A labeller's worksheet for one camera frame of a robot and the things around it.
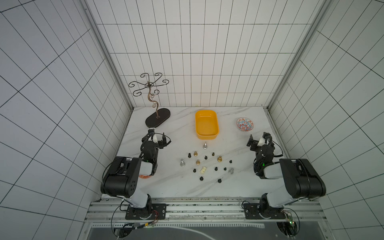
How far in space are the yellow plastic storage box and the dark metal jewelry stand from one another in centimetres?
25

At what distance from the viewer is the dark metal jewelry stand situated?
2.91 ft

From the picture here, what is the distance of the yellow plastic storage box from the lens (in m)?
1.01
